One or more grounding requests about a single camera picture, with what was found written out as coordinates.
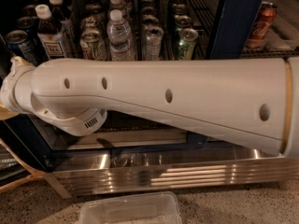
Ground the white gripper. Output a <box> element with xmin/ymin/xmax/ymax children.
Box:
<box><xmin>0</xmin><ymin>56</ymin><xmax>35</xmax><ymax>120</ymax></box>

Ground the blue pepsi can front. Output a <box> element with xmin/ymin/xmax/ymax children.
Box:
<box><xmin>5</xmin><ymin>30</ymin><xmax>39</xmax><ymax>66</ymax></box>

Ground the blue pepsi can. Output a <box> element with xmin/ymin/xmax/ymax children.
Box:
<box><xmin>16</xmin><ymin>16</ymin><xmax>38</xmax><ymax>40</ymax></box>
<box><xmin>5</xmin><ymin>30</ymin><xmax>39</xmax><ymax>66</ymax></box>

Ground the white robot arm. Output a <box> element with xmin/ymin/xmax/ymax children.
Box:
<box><xmin>1</xmin><ymin>57</ymin><xmax>299</xmax><ymax>159</ymax></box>

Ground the white green soda can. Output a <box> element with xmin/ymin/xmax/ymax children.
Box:
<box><xmin>80</xmin><ymin>29</ymin><xmax>107</xmax><ymax>61</ymax></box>

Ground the slim silver energy can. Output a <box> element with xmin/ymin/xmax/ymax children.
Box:
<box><xmin>145</xmin><ymin>26</ymin><xmax>164</xmax><ymax>61</ymax></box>

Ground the green soda can front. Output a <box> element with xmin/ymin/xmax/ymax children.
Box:
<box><xmin>175</xmin><ymin>28</ymin><xmax>198</xmax><ymax>60</ymax></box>

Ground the steel fridge bottom grille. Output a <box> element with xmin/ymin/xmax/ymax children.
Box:
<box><xmin>48</xmin><ymin>147</ymin><xmax>299</xmax><ymax>198</ymax></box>

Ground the red coca cola can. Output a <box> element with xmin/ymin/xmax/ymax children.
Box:
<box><xmin>246</xmin><ymin>1</ymin><xmax>278</xmax><ymax>49</ymax></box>

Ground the brown tea bottle front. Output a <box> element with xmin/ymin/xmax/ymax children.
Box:
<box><xmin>36</xmin><ymin>4</ymin><xmax>71</xmax><ymax>60</ymax></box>

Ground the brown tea bottle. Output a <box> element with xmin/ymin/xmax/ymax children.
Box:
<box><xmin>36</xmin><ymin>4</ymin><xmax>71</xmax><ymax>60</ymax></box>
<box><xmin>50</xmin><ymin>0</ymin><xmax>75</xmax><ymax>42</ymax></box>

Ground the clear water bottle front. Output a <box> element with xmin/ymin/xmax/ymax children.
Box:
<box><xmin>107</xmin><ymin>9</ymin><xmax>135</xmax><ymax>61</ymax></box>

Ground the clear water bottle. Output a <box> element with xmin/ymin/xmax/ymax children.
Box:
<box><xmin>107</xmin><ymin>9</ymin><xmax>135</xmax><ymax>61</ymax></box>
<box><xmin>108</xmin><ymin>0</ymin><xmax>130</xmax><ymax>21</ymax></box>

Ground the clear plastic bin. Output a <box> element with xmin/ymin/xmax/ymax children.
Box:
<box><xmin>78</xmin><ymin>191</ymin><xmax>182</xmax><ymax>224</ymax></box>

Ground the blue fridge door frame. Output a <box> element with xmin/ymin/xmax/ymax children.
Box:
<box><xmin>188</xmin><ymin>0</ymin><xmax>273</xmax><ymax>148</ymax></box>

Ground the top wire fridge shelf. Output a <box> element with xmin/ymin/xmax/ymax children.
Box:
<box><xmin>199</xmin><ymin>0</ymin><xmax>299</xmax><ymax>59</ymax></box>

